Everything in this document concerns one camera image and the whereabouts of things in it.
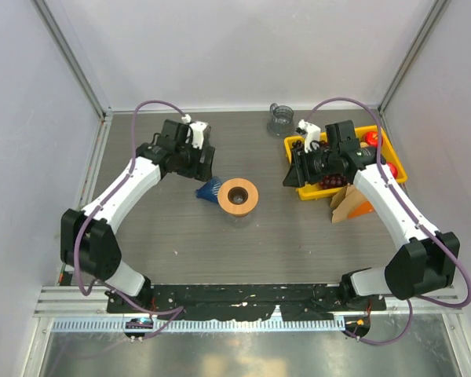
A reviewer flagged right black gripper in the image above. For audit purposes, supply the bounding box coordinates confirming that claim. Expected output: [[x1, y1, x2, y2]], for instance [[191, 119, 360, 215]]
[[283, 144, 339, 188]]

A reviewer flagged blue glass dripper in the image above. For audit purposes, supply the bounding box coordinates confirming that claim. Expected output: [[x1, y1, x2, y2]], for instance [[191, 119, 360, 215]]
[[195, 176, 223, 205]]

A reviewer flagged wooden dripper ring holder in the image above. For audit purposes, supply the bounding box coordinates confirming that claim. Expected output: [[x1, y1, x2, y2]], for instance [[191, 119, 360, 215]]
[[217, 178, 259, 217]]

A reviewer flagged glass carafe with wood band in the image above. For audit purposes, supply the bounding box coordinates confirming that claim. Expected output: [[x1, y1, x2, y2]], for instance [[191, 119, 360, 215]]
[[226, 213, 253, 229]]

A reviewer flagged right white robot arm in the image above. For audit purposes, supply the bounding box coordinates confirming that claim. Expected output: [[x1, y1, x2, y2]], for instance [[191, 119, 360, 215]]
[[283, 120, 460, 309]]

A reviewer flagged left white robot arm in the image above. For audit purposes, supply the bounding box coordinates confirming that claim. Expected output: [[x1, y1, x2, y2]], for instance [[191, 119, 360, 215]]
[[60, 119, 215, 313]]

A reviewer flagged brown paper filter stack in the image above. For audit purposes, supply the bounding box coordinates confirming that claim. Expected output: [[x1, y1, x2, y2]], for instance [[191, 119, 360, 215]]
[[330, 185, 367, 223]]

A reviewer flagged orange filter holder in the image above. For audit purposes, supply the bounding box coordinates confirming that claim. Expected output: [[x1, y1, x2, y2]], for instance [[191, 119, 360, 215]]
[[348, 200, 374, 218]]

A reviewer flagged dark grape bunch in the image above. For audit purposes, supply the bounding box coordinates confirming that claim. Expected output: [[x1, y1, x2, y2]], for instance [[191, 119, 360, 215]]
[[292, 139, 305, 153]]

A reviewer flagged red grape bunch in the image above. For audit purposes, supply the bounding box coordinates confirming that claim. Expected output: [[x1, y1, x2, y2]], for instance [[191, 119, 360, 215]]
[[319, 174, 347, 189]]

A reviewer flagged grey plastic measuring cup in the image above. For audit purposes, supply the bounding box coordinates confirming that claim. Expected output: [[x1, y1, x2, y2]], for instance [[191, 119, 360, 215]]
[[267, 103, 295, 137]]

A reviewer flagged red apple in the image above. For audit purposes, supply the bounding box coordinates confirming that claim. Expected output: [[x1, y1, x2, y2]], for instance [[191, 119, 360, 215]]
[[385, 162, 398, 179], [361, 131, 383, 148]]

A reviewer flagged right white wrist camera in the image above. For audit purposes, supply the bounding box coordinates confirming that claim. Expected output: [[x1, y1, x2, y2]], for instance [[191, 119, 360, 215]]
[[296, 119, 321, 153]]

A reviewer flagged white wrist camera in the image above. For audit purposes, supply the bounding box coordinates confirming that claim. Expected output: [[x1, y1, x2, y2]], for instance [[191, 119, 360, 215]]
[[181, 114, 210, 150], [296, 119, 321, 153]]

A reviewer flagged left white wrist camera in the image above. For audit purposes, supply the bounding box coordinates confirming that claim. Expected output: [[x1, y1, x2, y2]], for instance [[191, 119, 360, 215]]
[[181, 114, 210, 150]]

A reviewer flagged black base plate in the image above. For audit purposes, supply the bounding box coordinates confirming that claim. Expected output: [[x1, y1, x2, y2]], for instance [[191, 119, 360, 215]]
[[105, 282, 388, 321]]

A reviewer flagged white slotted cable duct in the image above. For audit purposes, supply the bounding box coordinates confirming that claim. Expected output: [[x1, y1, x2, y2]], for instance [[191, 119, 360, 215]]
[[51, 316, 345, 333]]

